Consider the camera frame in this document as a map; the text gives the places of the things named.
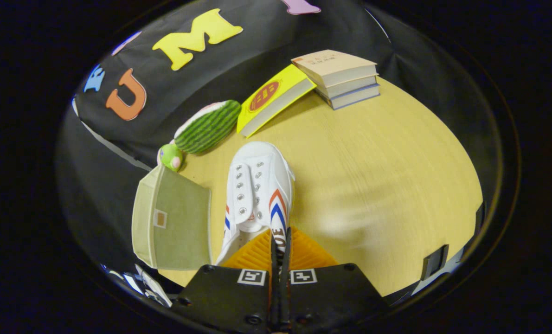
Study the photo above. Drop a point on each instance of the watermelon slice plush toy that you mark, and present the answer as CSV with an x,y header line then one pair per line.
x,y
208,127

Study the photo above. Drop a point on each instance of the pale green fabric storage box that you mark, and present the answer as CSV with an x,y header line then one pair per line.
x,y
178,218

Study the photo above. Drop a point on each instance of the pink and green plush toy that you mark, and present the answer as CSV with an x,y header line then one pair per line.
x,y
170,157

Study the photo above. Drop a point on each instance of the white canvas shoe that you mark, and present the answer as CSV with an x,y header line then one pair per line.
x,y
257,181

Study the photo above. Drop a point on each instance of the white cover book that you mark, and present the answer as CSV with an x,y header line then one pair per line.
x,y
355,88

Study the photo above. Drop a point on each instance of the yellow book with red oval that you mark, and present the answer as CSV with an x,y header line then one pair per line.
x,y
269,97

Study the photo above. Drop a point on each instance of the blue white printed object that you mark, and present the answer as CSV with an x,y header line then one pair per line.
x,y
141,283

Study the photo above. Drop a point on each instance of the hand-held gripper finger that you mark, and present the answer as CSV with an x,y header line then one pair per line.
x,y
274,297
285,297

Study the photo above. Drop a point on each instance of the dark blue cover book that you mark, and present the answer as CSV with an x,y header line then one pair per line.
x,y
357,98

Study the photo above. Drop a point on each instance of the beige cover book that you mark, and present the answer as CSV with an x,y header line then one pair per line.
x,y
334,65

